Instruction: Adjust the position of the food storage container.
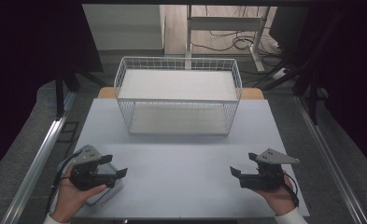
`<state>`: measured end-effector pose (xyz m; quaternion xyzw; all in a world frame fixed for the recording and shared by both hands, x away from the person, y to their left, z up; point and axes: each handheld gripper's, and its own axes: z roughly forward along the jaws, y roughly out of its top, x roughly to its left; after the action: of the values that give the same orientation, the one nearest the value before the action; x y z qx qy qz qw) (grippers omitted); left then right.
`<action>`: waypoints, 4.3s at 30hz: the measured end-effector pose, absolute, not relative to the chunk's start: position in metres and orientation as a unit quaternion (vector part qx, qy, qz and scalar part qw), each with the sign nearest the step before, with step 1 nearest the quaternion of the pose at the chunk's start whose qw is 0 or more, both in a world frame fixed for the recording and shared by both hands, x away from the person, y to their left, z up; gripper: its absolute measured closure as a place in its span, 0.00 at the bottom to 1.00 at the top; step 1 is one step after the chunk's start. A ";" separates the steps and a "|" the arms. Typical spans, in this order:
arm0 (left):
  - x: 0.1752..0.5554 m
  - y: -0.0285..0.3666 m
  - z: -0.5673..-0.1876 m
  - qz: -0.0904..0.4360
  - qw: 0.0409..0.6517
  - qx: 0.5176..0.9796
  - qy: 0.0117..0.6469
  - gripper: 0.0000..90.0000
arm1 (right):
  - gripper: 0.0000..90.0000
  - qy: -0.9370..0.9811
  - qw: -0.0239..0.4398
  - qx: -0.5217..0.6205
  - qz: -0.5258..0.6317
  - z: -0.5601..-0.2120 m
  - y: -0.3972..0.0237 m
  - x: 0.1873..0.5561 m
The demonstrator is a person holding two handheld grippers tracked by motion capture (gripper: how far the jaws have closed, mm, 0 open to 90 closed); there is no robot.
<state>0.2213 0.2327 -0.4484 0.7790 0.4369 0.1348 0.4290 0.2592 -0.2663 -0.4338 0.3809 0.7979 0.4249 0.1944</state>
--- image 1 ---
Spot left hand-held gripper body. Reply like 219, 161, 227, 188
68, 145, 118, 191

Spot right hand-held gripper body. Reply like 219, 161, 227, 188
239, 147, 301, 191

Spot person's right hand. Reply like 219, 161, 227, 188
251, 171, 298, 217

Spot person's left hand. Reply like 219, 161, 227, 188
49, 164, 108, 224

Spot clear plastic box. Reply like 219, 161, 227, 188
57, 144, 125, 207

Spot pale grey table sheet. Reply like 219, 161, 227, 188
73, 98, 310, 219

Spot black metal stand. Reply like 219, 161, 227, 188
307, 69, 319, 126
54, 60, 108, 121

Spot white power strip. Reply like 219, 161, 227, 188
272, 67, 289, 81

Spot dark curtain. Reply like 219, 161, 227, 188
0, 0, 105, 182
291, 4, 367, 177

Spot white cabinet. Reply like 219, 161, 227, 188
81, 4, 166, 51

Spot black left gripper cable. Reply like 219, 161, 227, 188
46, 150, 83, 216

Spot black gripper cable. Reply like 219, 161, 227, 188
283, 172, 301, 208
46, 150, 83, 216

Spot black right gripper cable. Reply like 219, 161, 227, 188
283, 172, 301, 208

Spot silver metal rail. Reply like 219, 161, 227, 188
0, 91, 77, 224
293, 95, 367, 224

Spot white wire basket rack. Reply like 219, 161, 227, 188
113, 56, 244, 137

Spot black floor cables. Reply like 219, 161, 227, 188
191, 5, 287, 68

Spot white desk frame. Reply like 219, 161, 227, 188
185, 4, 272, 74

